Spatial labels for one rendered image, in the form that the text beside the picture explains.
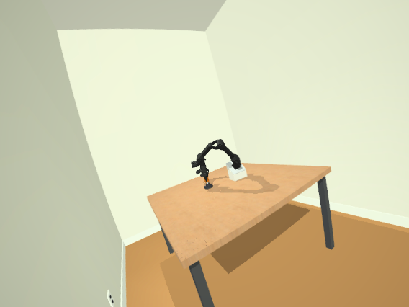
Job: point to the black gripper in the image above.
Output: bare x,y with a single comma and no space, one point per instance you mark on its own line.
204,172

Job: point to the dark grey round pedestal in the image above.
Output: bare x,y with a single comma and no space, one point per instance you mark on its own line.
208,186

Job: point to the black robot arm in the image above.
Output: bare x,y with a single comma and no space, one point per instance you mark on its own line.
220,145

